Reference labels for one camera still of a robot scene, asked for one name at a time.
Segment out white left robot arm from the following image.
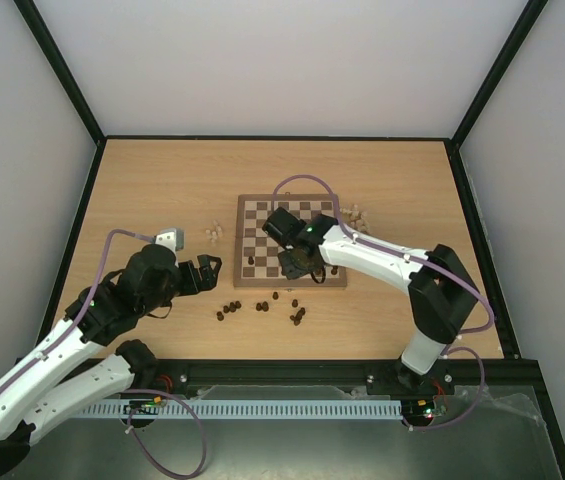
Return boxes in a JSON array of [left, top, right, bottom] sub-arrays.
[[0, 244, 222, 476]]

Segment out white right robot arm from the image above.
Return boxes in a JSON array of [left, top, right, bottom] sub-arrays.
[[262, 207, 479, 392]]

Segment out wooden chess board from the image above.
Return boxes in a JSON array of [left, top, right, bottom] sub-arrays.
[[233, 194, 348, 290]]

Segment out dark chess pieces left cluster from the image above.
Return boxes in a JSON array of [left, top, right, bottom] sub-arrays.
[[216, 300, 242, 321]]

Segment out dark chess pieces cluster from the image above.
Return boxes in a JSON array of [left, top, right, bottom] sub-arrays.
[[216, 300, 242, 321], [290, 307, 306, 326], [256, 301, 269, 312]]

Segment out light chess pieces left pile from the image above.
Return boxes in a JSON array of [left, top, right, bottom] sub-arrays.
[[204, 219, 225, 245]]

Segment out light chess pieces pile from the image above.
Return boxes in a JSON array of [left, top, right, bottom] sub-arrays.
[[339, 204, 371, 234], [204, 219, 225, 245]]

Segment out dark chess pieces middle cluster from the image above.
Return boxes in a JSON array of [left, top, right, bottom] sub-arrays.
[[256, 301, 269, 312]]

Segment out dark chess pieces right cluster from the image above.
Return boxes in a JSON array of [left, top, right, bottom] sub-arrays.
[[290, 307, 306, 326]]

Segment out light chess pieces right pile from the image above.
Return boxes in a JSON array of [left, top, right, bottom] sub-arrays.
[[339, 204, 371, 234]]

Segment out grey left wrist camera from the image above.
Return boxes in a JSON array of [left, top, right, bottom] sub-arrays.
[[154, 228, 185, 252]]

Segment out light blue cable duct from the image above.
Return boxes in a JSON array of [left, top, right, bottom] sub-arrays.
[[69, 399, 403, 421]]

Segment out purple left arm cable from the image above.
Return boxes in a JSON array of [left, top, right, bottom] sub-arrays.
[[0, 228, 208, 476]]

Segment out black enclosure frame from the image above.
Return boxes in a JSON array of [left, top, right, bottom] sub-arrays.
[[0, 0, 565, 480]]

